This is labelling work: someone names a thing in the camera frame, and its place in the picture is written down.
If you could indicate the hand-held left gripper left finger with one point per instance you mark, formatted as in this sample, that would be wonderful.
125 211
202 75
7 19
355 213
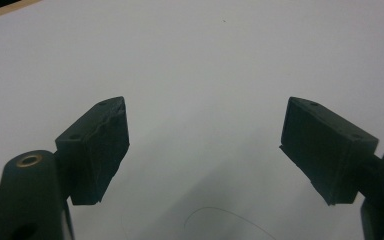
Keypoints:
93 150

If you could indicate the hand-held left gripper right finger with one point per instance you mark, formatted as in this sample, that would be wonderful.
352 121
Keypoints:
326 150

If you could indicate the white table cover sheet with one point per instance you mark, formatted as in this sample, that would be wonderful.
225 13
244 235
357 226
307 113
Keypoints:
193 66

